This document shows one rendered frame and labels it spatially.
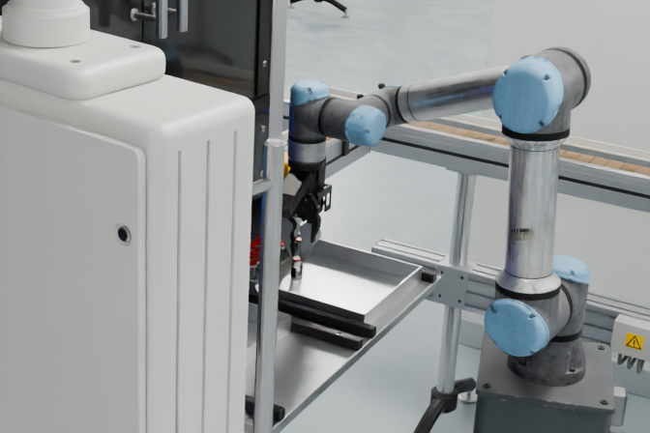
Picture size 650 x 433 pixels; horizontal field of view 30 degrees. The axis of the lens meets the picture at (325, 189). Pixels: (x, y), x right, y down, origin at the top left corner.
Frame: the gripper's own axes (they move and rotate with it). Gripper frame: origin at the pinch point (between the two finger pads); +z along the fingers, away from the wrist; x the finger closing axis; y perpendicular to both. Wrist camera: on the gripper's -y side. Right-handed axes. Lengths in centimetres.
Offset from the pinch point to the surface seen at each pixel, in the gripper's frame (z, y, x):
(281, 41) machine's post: -37.8, 18.7, 16.1
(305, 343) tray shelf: 5.8, -21.7, -14.7
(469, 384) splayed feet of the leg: 85, 113, 0
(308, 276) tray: 5.6, 2.9, -1.4
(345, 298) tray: 5.6, -1.3, -12.3
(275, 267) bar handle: -38, -79, -41
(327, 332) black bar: 3.9, -18.9, -17.7
